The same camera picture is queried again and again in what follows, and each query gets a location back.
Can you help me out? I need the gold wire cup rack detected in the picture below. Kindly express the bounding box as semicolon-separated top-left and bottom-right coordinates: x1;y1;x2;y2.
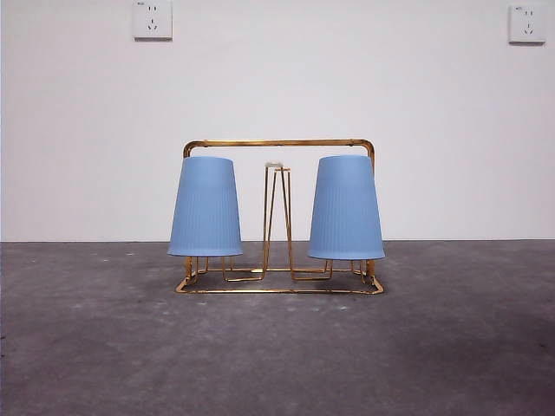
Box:
174;138;386;296

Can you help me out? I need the white wall socket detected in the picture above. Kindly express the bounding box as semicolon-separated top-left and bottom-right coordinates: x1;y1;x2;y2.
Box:
508;3;547;46
133;0;173;42

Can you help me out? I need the blue ribbed plastic cup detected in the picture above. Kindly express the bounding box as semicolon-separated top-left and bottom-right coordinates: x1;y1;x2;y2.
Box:
166;155;244;257
307;154;386;261

